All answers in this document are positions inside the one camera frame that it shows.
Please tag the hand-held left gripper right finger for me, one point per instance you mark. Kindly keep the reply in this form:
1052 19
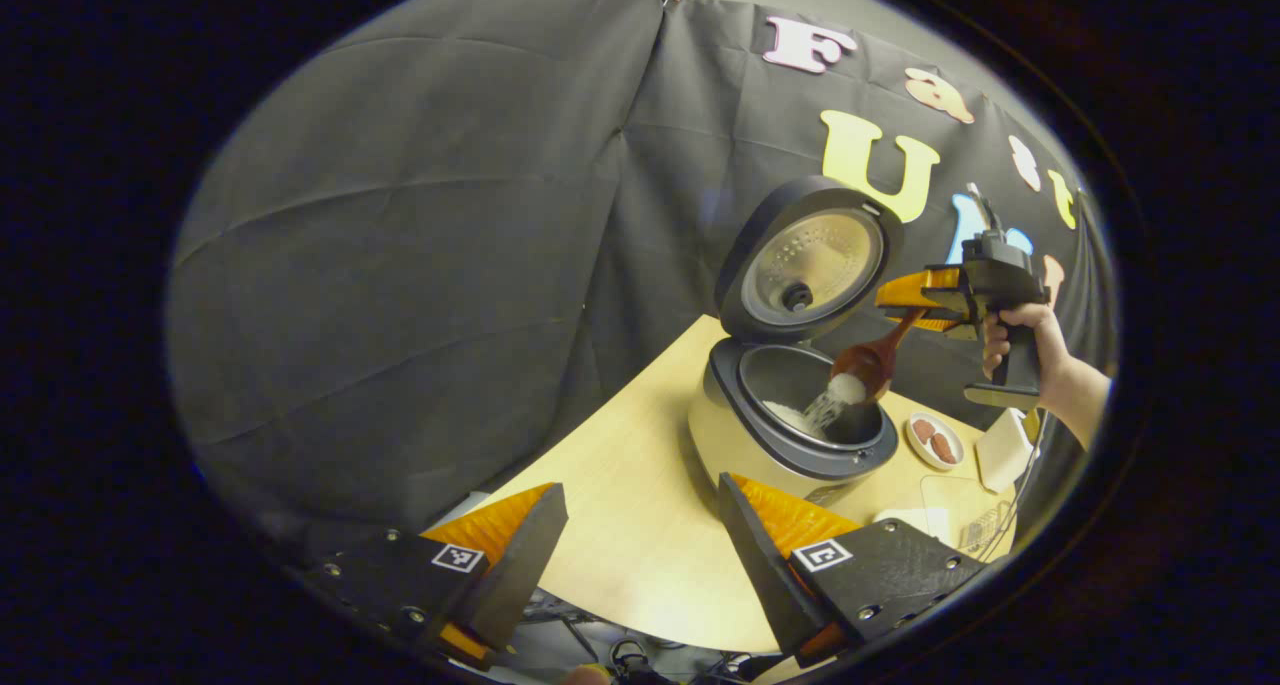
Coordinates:
765 565

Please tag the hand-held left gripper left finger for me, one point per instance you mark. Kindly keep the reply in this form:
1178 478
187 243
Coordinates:
520 565

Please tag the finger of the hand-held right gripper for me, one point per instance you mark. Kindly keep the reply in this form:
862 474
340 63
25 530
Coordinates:
945 323
915 290

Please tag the brown wooden spoon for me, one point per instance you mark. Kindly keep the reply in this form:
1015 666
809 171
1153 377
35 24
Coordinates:
870 360

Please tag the white rice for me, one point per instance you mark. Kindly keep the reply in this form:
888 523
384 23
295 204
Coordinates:
845 390

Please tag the dark grey rice cooker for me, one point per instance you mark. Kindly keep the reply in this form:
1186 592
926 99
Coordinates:
730 435

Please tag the red meat piece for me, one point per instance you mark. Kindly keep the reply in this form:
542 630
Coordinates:
923 430
943 449

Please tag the white round plate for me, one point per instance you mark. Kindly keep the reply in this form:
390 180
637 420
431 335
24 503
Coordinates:
922 450

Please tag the white toaster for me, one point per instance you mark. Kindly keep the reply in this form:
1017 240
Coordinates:
1000 450

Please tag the clear plastic container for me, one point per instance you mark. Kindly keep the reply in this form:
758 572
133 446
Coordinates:
945 505

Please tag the black backdrop cloth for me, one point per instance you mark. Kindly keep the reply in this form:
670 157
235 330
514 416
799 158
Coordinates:
400 265

